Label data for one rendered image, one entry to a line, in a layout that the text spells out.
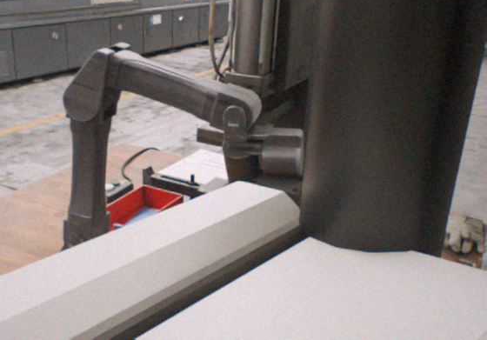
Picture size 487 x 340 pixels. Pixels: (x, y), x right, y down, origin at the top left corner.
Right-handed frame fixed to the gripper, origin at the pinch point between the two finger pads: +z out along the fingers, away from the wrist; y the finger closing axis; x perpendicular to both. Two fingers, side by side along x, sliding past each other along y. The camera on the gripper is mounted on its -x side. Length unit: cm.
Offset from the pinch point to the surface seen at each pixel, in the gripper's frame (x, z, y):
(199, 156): 45, 41, 46
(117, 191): 46, 21, 10
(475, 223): -36, 35, 44
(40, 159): 257, 190, 124
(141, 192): 38.4, 19.6, 11.4
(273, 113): 10.2, 2.7, 32.2
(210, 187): 21.1, 17.0, 17.4
